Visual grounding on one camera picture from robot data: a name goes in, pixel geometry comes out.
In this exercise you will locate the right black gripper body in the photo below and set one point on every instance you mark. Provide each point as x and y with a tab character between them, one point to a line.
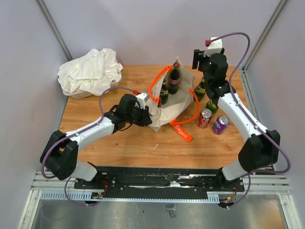
203	60

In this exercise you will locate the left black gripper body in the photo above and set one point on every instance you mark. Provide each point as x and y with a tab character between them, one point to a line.
139	116

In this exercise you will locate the canvas tote bag orange handles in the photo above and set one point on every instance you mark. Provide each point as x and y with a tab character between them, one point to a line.
176	104

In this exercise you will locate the green bottle gold foil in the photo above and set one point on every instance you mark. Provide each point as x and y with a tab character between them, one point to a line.
212	107

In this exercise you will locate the red cola can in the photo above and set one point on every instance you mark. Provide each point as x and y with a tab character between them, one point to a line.
204	118

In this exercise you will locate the purple soda can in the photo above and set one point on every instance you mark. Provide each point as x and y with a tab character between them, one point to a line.
220	125

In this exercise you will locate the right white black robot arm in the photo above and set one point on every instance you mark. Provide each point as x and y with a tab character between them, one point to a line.
260	144

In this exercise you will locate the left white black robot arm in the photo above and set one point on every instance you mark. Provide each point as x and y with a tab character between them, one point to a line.
61	152

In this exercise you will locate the red can left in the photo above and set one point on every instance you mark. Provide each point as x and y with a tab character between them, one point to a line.
159	103

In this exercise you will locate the cola glass bottle red cap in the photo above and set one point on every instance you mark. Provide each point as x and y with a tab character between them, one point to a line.
174	78

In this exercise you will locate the white crumpled cloth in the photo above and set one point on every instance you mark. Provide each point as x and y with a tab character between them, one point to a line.
92	73

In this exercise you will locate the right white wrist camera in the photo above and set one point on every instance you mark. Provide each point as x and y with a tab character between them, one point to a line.
214	45

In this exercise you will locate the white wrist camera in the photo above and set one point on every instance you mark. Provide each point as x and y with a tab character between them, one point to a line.
214	45
142	98

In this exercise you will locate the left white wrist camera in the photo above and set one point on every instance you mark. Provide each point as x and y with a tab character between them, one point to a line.
142	98

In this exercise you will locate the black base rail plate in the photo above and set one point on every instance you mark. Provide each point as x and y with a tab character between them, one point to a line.
158	184

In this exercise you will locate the right aluminium frame post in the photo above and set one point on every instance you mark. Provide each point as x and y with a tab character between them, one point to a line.
273	19

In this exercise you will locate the aluminium frame post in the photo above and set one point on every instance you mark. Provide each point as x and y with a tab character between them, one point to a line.
54	29
273	19

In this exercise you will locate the left aluminium frame post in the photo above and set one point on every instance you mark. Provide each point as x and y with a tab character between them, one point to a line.
54	29

